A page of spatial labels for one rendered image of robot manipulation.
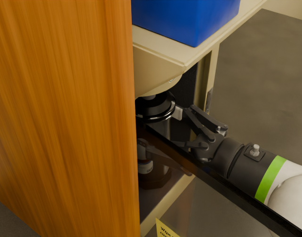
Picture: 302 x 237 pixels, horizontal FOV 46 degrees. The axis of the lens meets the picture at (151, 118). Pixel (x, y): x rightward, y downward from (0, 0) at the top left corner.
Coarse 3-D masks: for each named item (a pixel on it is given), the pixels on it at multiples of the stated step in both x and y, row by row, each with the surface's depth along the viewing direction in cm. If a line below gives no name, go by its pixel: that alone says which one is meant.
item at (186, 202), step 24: (144, 144) 48; (168, 144) 44; (144, 168) 52; (168, 168) 47; (192, 168) 42; (144, 192) 56; (168, 192) 50; (192, 192) 45; (216, 192) 41; (240, 192) 39; (144, 216) 61; (168, 216) 54; (192, 216) 48; (216, 216) 44; (240, 216) 40; (264, 216) 37
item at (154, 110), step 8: (144, 96) 70; (152, 96) 70; (160, 96) 71; (168, 96) 72; (136, 104) 69; (144, 104) 69; (152, 104) 69; (160, 104) 69; (168, 104) 70; (136, 112) 69; (144, 112) 69; (152, 112) 69; (160, 112) 69
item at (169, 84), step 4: (180, 76) 66; (172, 80) 64; (176, 80) 65; (164, 84) 63; (168, 84) 64; (172, 84) 64; (156, 88) 63; (160, 88) 63; (164, 88) 63; (168, 88) 64; (148, 92) 62; (152, 92) 62; (156, 92) 63; (160, 92) 63; (140, 96) 62
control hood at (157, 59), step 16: (240, 0) 47; (256, 0) 47; (240, 16) 43; (144, 32) 40; (224, 32) 41; (144, 48) 38; (160, 48) 38; (176, 48) 38; (192, 48) 38; (208, 48) 39; (144, 64) 39; (160, 64) 38; (176, 64) 36; (192, 64) 37; (144, 80) 41; (160, 80) 39
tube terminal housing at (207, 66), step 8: (216, 48) 70; (208, 56) 74; (216, 56) 72; (200, 64) 74; (208, 64) 75; (200, 72) 76; (208, 72) 73; (200, 80) 78; (208, 80) 74; (200, 88) 80; (208, 88) 76; (200, 96) 82; (200, 104) 84; (208, 112) 83; (192, 136) 89
